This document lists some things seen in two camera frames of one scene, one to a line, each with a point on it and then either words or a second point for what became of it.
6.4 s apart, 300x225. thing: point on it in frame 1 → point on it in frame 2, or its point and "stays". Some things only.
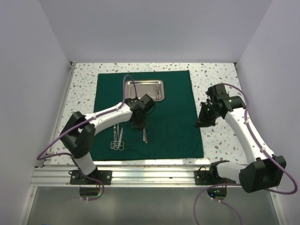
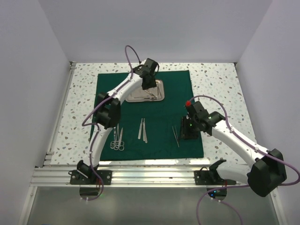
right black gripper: (202, 121) → (185, 134)
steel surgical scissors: (113, 144) stays
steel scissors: (121, 143) stays
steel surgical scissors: (117, 142) stays
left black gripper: (139, 125) → (152, 84)
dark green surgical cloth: (173, 128) stays
